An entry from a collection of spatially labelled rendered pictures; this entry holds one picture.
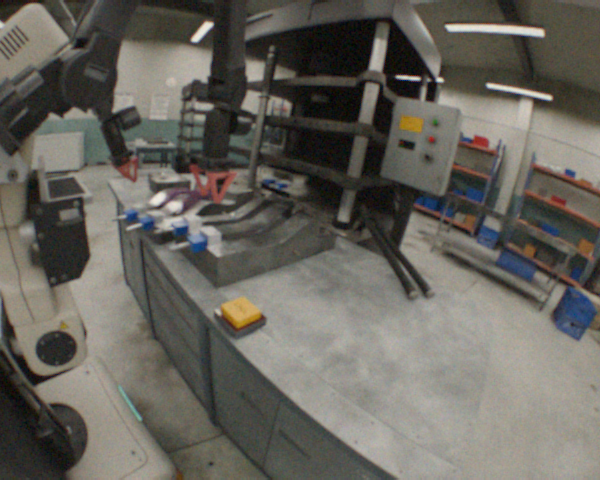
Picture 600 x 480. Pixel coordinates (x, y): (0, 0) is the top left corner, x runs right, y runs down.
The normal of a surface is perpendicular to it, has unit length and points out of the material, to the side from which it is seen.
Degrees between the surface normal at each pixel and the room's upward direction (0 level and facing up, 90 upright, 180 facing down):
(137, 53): 90
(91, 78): 104
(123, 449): 0
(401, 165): 90
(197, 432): 0
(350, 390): 0
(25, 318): 90
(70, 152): 90
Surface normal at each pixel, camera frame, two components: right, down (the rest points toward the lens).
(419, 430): 0.18, -0.91
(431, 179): -0.66, 0.18
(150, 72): 0.58, 0.40
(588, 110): -0.81, 0.09
